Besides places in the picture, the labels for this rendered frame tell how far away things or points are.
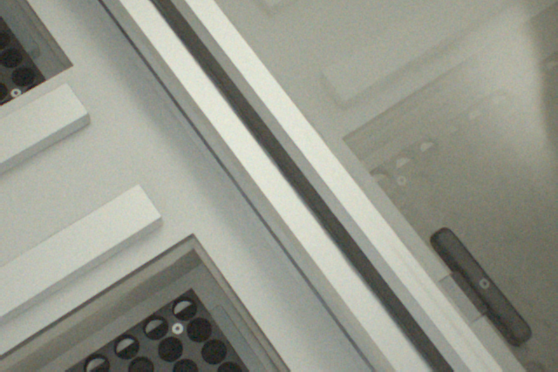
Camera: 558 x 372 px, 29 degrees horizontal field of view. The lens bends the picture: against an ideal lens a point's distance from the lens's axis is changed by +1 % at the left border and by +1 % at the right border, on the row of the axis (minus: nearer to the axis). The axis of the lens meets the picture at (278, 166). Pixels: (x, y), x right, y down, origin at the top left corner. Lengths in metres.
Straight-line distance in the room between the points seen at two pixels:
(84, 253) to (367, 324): 0.14
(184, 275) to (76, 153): 0.13
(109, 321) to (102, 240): 0.12
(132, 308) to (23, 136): 0.14
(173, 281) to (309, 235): 0.17
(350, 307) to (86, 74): 0.20
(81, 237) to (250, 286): 0.09
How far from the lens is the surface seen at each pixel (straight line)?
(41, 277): 0.53
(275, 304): 0.54
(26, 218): 0.56
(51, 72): 0.72
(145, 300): 0.65
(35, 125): 0.56
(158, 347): 0.58
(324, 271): 0.50
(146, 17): 0.55
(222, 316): 0.63
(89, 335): 0.65
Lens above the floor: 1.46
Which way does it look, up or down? 67 degrees down
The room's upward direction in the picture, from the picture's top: 7 degrees clockwise
